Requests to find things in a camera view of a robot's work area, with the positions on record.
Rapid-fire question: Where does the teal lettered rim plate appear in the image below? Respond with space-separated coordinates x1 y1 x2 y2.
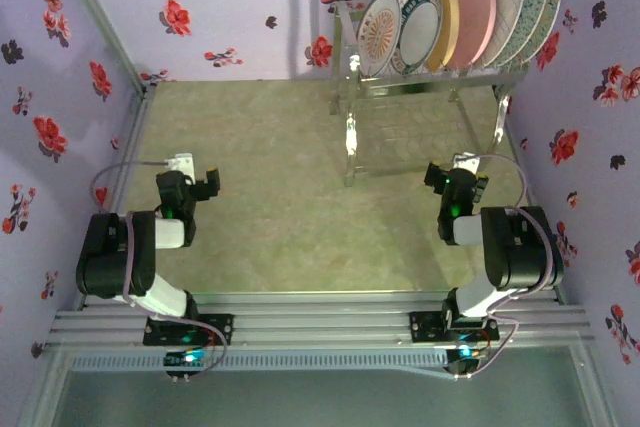
389 0 445 76

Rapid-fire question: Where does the orange sunburst pattern plate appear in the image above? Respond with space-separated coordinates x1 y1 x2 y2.
355 0 403 79

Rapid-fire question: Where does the plain pink plate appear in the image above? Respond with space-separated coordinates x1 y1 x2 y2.
446 0 498 69

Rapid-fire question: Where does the plain yellow plate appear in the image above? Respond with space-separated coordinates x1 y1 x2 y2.
421 0 460 73

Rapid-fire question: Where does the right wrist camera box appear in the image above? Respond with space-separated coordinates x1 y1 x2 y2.
451 151 482 174

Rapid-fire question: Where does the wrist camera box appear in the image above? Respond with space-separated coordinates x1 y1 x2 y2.
166 152 195 174
451 151 482 174

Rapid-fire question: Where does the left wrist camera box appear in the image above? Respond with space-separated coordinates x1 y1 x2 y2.
166 152 195 174

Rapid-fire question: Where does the right arm lilac cable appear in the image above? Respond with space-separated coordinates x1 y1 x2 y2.
449 152 564 381

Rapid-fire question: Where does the arm lilac cable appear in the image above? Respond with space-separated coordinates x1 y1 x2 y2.
449 152 564 381
89 160 229 381

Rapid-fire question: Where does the left arm lilac cable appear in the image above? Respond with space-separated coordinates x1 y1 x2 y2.
89 160 229 381

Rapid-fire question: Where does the aluminium side frame rail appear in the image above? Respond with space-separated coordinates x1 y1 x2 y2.
82 84 156 311

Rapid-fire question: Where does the chrome wire dish rack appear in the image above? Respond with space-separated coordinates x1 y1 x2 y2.
327 0 529 189

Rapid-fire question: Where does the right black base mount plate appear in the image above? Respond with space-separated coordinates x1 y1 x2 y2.
408 310 500 346

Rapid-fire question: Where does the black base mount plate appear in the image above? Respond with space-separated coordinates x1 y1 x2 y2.
143 314 235 347
408 310 500 346

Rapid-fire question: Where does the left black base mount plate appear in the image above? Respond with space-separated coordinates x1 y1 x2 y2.
143 314 235 347

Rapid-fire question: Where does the aluminium mounting rail beam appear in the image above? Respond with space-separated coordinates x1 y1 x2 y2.
47 291 594 351

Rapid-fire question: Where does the aluminium corner frame post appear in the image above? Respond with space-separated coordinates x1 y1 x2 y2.
49 0 152 94

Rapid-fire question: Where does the grey slotted cable duct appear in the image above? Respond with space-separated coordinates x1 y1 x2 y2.
67 349 450 373

